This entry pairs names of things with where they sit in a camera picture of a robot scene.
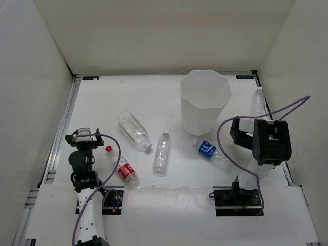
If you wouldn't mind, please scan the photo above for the red label red cap bottle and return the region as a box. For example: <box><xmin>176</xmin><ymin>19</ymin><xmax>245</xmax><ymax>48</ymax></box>
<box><xmin>105</xmin><ymin>146</ymin><xmax>139</xmax><ymax>187</ymax></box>

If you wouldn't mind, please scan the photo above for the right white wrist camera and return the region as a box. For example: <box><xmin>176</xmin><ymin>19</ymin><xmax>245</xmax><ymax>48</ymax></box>
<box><xmin>239</xmin><ymin>117</ymin><xmax>259</xmax><ymax>135</ymax></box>

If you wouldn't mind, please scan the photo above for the right blue corner sticker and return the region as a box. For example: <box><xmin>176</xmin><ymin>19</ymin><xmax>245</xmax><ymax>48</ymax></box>
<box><xmin>236</xmin><ymin>75</ymin><xmax>254</xmax><ymax>80</ymax></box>

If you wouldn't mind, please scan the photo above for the slim clear bottle grey cap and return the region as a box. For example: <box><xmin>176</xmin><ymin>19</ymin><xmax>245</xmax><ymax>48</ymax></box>
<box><xmin>152</xmin><ymin>131</ymin><xmax>171</xmax><ymax>174</ymax></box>

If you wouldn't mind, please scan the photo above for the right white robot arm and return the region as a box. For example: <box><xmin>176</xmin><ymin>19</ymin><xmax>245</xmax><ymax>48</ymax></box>
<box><xmin>230</xmin><ymin>119</ymin><xmax>292</xmax><ymax>205</ymax></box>

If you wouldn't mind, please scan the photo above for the left blue corner sticker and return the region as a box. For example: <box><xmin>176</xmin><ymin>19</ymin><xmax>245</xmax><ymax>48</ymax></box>
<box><xmin>82</xmin><ymin>76</ymin><xmax>100</xmax><ymax>81</ymax></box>

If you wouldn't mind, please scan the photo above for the white octagonal plastic bin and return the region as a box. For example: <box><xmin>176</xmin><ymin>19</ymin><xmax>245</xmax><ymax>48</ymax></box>
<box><xmin>180</xmin><ymin>70</ymin><xmax>232</xmax><ymax>136</ymax></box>

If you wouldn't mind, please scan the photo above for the blue label clear bottle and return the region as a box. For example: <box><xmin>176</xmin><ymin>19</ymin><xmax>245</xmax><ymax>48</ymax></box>
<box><xmin>192</xmin><ymin>138</ymin><xmax>230</xmax><ymax>172</ymax></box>

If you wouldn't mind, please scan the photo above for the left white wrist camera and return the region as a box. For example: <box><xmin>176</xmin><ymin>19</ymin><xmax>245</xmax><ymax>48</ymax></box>
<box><xmin>73</xmin><ymin>127</ymin><xmax>93</xmax><ymax>142</ymax></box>

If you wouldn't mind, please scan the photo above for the aluminium table frame rail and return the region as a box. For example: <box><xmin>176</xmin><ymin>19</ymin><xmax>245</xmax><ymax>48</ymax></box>
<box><xmin>11</xmin><ymin>75</ymin><xmax>81</xmax><ymax>245</ymax></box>

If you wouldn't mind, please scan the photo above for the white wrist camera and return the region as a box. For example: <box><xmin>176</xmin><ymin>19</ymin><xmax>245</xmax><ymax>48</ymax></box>
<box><xmin>239</xmin><ymin>117</ymin><xmax>259</xmax><ymax>135</ymax></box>
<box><xmin>73</xmin><ymin>127</ymin><xmax>93</xmax><ymax>142</ymax></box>

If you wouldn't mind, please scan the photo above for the blue corner sticker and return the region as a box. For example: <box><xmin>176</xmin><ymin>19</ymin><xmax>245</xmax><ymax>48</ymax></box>
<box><xmin>82</xmin><ymin>76</ymin><xmax>100</xmax><ymax>81</ymax></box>
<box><xmin>236</xmin><ymin>75</ymin><xmax>254</xmax><ymax>80</ymax></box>

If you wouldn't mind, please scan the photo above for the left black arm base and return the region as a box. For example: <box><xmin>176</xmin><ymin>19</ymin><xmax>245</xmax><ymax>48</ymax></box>
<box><xmin>102</xmin><ymin>189</ymin><xmax>124</xmax><ymax>215</ymax></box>

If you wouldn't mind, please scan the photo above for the wide ribbed clear bottle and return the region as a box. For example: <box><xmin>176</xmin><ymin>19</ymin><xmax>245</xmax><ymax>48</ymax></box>
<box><xmin>116</xmin><ymin>110</ymin><xmax>152</xmax><ymax>151</ymax></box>

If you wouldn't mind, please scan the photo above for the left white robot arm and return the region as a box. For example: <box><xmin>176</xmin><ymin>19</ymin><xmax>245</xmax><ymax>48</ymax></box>
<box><xmin>65</xmin><ymin>128</ymin><xmax>108</xmax><ymax>245</ymax></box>

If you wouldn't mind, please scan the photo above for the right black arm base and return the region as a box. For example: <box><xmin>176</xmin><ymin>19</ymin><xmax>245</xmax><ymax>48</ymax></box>
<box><xmin>208</xmin><ymin>187</ymin><xmax>264</xmax><ymax>217</ymax></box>

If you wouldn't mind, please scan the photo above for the tall clear bottle white cap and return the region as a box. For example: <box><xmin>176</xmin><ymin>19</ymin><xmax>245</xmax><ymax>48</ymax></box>
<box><xmin>250</xmin><ymin>87</ymin><xmax>265</xmax><ymax>116</ymax></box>

